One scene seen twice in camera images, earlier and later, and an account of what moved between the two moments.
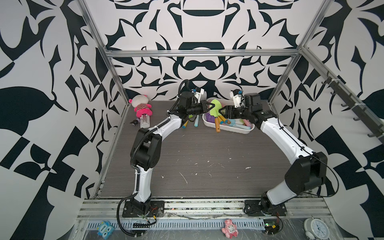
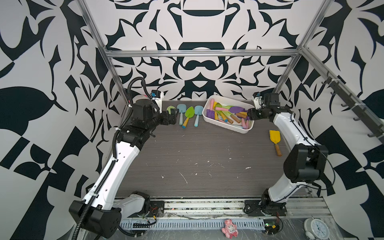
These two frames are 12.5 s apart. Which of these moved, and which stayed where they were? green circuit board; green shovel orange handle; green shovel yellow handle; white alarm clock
Moved: green shovel orange handle
Stayed: white alarm clock; green circuit board; green shovel yellow handle
